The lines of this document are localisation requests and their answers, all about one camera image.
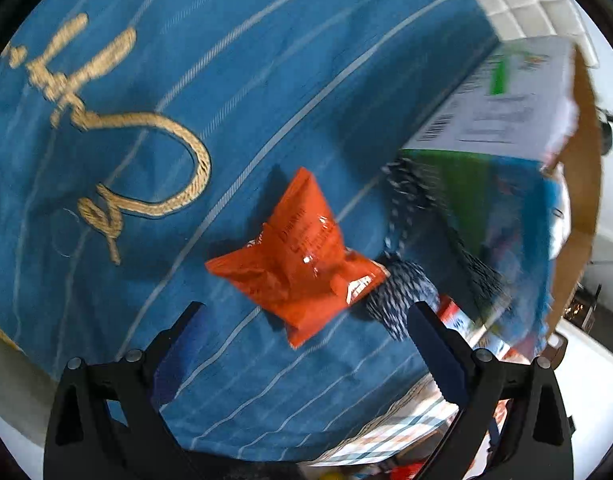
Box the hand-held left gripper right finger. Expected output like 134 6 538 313
407 301 575 480

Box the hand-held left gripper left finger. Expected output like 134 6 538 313
43 301 208 480

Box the orange snack packet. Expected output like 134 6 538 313
205 167 390 349

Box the printed cardboard box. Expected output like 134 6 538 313
387 35 603 356

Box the plaid printed cloth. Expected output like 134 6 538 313
311 375 462 468

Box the navy white patterned cloth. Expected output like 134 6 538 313
365 157 512 342

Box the blue striped blanket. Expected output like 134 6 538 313
0 0 502 463

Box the white tufted headboard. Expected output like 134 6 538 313
461 0 600 68

